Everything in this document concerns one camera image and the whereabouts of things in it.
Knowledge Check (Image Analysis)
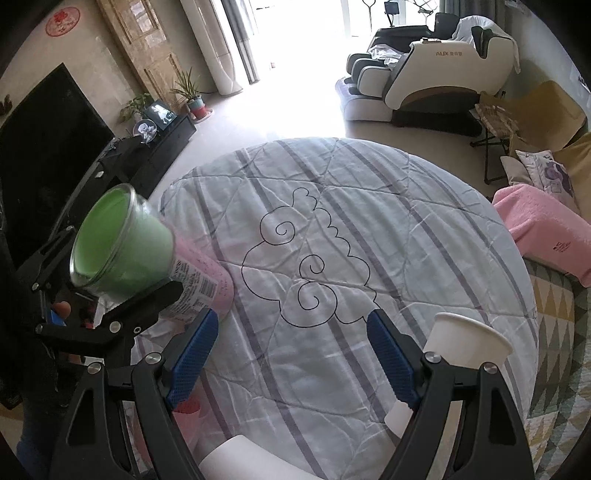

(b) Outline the white paper cup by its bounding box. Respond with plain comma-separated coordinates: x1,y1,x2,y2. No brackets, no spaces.
385,312,513,440
199,435,318,480

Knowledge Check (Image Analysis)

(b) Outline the glass jar pink green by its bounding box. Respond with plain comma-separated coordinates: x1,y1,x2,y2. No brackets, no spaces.
69,184,235,323

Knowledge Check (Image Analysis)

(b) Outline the clear cup pink label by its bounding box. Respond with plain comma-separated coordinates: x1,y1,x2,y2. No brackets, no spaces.
132,390,202,467

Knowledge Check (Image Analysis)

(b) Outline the person left hand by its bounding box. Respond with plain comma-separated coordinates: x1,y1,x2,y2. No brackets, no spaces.
50,301,71,326

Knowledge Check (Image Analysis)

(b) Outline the striped grey quilt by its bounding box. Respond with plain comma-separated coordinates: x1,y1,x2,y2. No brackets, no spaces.
158,138,538,479

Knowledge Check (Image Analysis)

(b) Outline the triangle pattern quilt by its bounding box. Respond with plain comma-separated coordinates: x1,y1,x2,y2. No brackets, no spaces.
525,260,590,479

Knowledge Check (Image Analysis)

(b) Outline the black tv cabinet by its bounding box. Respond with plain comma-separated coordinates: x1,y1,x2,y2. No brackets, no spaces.
50,114,195,237

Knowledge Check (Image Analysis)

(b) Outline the pink blanket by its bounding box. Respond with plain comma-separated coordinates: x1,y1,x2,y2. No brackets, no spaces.
493,184,590,288

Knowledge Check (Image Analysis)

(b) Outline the black television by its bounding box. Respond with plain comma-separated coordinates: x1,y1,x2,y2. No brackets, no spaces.
1,64,114,265

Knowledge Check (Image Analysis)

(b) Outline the small green plant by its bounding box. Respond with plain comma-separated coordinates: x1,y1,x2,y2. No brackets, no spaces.
118,92,153,124

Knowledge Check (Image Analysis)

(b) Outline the purple floral pillow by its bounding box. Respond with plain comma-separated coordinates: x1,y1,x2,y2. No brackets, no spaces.
500,150,580,214

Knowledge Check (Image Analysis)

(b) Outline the folding stool with cloth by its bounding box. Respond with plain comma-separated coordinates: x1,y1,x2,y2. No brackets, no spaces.
470,92,519,185

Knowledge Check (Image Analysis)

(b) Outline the potted plant red pot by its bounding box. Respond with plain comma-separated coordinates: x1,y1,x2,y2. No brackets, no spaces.
171,69,211,122

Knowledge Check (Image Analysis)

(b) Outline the tan covered sofa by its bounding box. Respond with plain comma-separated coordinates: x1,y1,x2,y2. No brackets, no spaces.
506,81,590,219

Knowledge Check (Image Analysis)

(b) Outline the wooden door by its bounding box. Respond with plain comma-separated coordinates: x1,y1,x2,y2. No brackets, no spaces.
97,0,181,111

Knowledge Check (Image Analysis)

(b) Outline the white massage chair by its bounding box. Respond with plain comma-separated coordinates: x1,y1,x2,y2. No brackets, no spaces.
337,13,520,122

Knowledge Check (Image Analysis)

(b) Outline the white standing air conditioner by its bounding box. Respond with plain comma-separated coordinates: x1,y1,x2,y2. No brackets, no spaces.
180,0,247,96

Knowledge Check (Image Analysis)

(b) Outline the grey curtain right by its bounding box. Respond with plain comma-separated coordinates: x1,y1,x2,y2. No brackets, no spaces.
440,0,507,27

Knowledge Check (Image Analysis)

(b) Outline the photo frame on cabinet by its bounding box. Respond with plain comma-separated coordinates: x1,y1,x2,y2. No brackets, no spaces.
143,100,177,131

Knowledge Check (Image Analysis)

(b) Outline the red round wall sticker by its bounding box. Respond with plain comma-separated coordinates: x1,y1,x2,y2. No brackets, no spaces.
45,6,81,38

